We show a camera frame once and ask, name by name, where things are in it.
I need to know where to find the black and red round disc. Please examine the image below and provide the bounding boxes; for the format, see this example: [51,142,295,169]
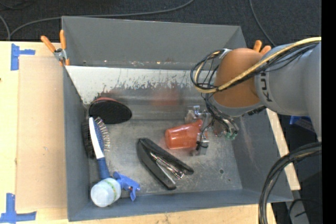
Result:
[88,97,133,125]

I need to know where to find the brown cardboard board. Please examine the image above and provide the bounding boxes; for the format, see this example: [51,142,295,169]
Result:
[15,56,68,215]

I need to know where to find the black stapler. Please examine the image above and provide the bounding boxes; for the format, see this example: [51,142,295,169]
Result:
[136,137,195,191]

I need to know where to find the orange plastic cup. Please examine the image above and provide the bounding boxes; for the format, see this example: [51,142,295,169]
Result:
[164,119,208,150]

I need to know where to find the white spray bottle blue trigger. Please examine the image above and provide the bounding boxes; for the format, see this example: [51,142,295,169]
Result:
[90,170,141,208]

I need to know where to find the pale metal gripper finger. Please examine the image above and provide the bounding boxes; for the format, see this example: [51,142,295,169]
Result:
[185,105,207,124]
[195,137,211,156]

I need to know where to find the blue and white hairbrush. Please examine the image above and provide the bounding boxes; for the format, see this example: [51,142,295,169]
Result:
[81,115,112,180]

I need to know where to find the grey metal bin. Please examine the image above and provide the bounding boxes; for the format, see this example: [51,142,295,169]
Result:
[60,15,295,222]

